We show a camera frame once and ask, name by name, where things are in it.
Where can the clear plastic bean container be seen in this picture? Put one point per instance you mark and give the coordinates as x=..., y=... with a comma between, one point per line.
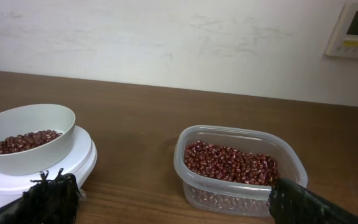
x=245, y=140

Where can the white wall control panel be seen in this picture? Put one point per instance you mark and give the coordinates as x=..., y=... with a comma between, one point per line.
x=343, y=42

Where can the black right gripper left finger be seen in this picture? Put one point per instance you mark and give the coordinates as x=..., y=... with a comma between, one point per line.
x=48, y=201

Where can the white round bowl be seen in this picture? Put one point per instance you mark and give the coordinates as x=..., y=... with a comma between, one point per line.
x=35, y=118

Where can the red beans in bowl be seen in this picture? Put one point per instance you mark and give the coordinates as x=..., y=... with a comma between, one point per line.
x=27, y=141

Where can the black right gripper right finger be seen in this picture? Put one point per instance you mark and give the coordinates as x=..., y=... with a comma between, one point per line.
x=290, y=203

